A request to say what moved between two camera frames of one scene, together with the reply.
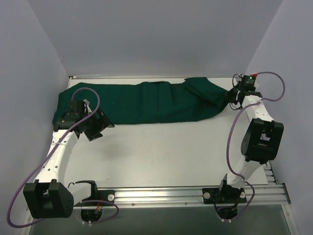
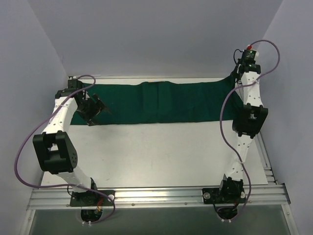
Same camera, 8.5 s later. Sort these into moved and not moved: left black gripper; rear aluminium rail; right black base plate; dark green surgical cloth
Moved: left black gripper; dark green surgical cloth
Not moved: rear aluminium rail; right black base plate
